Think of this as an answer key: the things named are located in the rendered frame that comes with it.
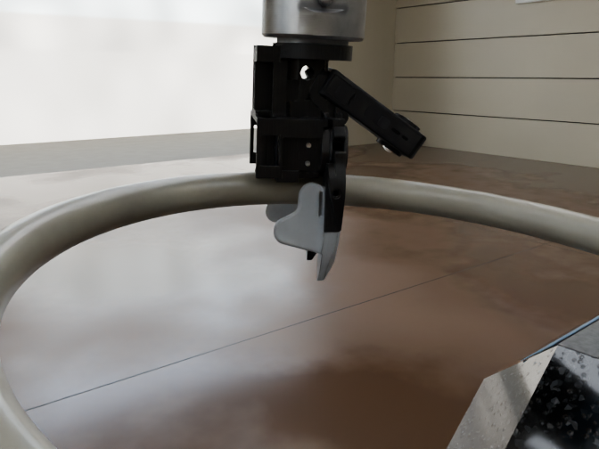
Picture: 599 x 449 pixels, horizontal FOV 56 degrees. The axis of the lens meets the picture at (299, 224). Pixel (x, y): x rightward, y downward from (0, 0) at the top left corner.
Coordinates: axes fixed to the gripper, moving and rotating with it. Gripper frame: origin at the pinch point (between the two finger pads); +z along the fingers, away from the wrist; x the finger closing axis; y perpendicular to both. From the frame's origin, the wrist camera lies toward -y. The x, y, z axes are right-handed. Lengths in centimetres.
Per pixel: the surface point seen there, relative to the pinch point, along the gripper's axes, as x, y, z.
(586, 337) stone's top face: 11.2, -21.8, 3.7
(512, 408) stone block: 12.5, -14.9, 9.7
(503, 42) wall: -655, -365, -44
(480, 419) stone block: 8.7, -14.4, 13.5
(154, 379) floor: -130, 29, 94
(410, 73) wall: -790, -296, 3
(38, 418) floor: -112, 63, 95
